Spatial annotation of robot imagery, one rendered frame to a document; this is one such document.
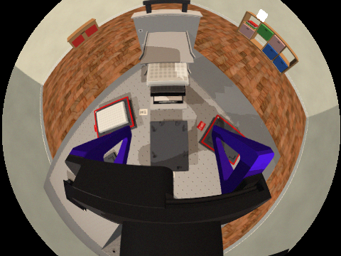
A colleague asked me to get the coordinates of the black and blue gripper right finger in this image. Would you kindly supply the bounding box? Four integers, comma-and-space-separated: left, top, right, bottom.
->
212, 125, 274, 194

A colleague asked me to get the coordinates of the black square nest plate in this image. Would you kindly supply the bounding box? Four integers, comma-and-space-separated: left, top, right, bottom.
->
63, 179, 87, 212

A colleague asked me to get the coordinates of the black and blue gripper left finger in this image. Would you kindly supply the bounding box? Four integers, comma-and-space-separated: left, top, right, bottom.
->
69, 125, 132, 164

